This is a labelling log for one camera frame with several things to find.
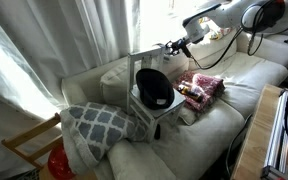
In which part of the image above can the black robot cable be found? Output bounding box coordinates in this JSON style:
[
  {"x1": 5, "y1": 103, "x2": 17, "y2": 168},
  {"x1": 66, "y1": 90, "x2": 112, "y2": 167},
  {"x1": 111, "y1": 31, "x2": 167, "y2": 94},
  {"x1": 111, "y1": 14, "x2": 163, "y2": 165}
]
[{"x1": 183, "y1": 0, "x2": 287, "y2": 71}]

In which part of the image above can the light wooden table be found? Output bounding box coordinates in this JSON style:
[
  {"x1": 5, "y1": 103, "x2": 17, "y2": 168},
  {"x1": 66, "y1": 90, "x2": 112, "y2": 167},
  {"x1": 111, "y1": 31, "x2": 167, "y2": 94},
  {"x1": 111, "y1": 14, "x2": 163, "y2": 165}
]
[{"x1": 230, "y1": 83, "x2": 288, "y2": 180}]

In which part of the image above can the colourful floral pillow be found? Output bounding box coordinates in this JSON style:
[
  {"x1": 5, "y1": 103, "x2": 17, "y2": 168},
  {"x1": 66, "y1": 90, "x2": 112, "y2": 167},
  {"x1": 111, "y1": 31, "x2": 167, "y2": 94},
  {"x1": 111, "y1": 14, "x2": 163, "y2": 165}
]
[{"x1": 199, "y1": 17, "x2": 234, "y2": 41}]

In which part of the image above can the beige square pillow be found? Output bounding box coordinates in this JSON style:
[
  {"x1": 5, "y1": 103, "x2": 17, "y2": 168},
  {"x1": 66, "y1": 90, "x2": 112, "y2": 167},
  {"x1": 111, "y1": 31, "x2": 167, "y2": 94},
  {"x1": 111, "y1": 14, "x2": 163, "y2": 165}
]
[{"x1": 99, "y1": 59, "x2": 142, "y2": 109}]

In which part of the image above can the black floor cable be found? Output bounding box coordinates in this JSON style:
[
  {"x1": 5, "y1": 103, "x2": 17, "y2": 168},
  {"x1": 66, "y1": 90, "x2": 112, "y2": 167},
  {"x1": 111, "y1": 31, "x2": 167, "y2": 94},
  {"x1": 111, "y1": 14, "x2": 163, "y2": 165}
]
[{"x1": 224, "y1": 113, "x2": 254, "y2": 178}]

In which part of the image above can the silver metal rail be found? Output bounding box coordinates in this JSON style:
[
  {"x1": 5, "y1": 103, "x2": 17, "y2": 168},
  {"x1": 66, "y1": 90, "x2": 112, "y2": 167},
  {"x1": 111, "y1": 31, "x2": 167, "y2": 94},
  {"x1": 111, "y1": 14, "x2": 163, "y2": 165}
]
[{"x1": 260, "y1": 89, "x2": 288, "y2": 180}]

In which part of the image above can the beige flat cushion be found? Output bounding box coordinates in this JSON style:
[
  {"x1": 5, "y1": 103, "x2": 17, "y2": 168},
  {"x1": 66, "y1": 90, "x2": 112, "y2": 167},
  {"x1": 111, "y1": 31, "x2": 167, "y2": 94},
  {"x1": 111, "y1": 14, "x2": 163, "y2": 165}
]
[{"x1": 177, "y1": 105, "x2": 200, "y2": 126}]

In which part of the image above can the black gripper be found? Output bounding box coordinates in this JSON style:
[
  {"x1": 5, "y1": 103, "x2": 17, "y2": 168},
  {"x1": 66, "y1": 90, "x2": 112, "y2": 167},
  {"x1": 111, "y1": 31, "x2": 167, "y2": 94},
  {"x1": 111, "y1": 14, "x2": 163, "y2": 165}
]
[{"x1": 164, "y1": 36, "x2": 190, "y2": 56}]

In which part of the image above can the grey white lattice pillow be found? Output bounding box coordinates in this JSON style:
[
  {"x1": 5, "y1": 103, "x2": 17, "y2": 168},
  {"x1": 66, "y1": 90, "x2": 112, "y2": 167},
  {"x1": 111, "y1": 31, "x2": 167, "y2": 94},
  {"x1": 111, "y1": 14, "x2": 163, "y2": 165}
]
[{"x1": 59, "y1": 101, "x2": 149, "y2": 177}]

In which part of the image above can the red ball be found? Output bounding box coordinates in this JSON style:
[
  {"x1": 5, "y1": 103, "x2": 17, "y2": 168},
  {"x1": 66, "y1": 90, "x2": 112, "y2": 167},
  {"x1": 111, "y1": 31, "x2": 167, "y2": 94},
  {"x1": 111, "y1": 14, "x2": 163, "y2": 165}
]
[{"x1": 47, "y1": 144, "x2": 77, "y2": 180}]

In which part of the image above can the red patterned cloth cushion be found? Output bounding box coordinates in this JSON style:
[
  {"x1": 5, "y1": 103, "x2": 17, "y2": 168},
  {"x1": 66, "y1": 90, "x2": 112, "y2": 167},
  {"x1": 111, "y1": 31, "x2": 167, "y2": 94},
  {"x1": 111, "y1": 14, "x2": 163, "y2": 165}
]
[{"x1": 172, "y1": 70, "x2": 226, "y2": 114}]

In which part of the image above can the wooden folding chair frame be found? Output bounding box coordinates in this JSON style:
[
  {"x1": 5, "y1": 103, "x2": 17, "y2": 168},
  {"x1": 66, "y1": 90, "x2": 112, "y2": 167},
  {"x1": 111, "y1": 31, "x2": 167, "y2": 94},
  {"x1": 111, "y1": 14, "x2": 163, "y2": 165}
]
[{"x1": 1, "y1": 112, "x2": 65, "y2": 170}]

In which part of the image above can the small white wooden chair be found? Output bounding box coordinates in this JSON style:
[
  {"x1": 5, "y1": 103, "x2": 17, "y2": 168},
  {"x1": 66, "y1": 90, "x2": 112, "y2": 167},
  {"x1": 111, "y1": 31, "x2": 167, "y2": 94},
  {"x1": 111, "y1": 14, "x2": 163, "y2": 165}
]
[{"x1": 126, "y1": 44, "x2": 187, "y2": 143}]

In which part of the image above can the clear plastic bottle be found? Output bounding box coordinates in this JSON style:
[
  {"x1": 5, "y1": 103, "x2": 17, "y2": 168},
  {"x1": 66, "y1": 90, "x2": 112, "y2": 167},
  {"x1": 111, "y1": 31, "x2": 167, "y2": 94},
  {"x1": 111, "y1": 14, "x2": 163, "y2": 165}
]
[{"x1": 181, "y1": 79, "x2": 206, "y2": 95}]

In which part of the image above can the beige fabric sofa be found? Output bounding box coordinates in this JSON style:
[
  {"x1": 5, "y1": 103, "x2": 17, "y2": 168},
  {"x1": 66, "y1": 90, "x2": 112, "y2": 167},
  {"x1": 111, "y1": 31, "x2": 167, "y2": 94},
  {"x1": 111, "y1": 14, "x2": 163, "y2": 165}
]
[{"x1": 61, "y1": 31, "x2": 288, "y2": 180}]

